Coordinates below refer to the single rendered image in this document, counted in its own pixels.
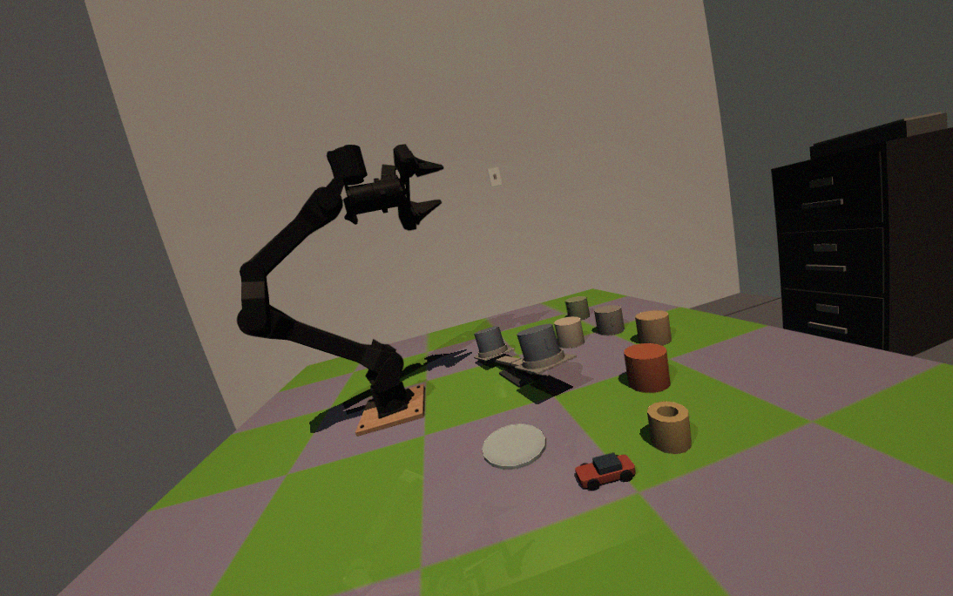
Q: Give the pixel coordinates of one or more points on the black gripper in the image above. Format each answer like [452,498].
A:
[392,193]

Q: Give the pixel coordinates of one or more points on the red toy car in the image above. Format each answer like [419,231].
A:
[605,469]

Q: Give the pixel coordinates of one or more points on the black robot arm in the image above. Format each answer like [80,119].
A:
[258,318]

